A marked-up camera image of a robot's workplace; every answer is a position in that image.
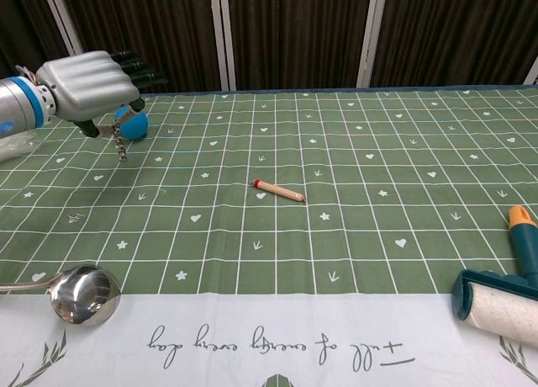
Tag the stainless steel ladle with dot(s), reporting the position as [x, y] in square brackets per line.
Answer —
[86, 294]

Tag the wooden pencil with red band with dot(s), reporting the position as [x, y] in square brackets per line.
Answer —
[279, 190]

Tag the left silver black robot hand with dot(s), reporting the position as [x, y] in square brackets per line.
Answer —
[88, 88]

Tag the small metal clip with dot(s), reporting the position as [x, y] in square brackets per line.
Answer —
[77, 216]

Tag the teal lint roller orange tip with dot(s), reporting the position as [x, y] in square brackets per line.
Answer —
[500, 303]

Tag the white partition post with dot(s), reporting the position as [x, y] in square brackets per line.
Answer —
[531, 73]
[63, 21]
[223, 33]
[372, 33]

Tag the blue ball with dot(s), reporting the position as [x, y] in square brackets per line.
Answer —
[136, 126]

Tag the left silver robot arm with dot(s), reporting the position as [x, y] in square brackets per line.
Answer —
[21, 105]

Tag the green grid tablecloth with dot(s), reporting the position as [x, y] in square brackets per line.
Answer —
[294, 244]

